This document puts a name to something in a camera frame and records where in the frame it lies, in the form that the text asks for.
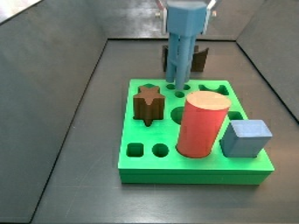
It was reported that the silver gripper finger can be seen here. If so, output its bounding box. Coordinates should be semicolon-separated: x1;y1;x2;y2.
154;0;166;35
201;0;217;34

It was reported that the green shape sorting board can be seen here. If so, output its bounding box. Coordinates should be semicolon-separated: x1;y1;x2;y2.
117;79;274;185

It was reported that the dark brown curved block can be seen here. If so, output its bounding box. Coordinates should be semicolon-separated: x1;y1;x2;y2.
162;45;209;73

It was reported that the brown star peg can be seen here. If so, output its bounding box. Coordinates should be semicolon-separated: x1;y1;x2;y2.
133;86;164;127

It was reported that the red cylinder peg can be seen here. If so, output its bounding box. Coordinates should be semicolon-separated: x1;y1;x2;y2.
176;91;230;158

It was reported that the blue cube block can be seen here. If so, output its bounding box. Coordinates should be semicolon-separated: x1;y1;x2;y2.
218;120;272;158

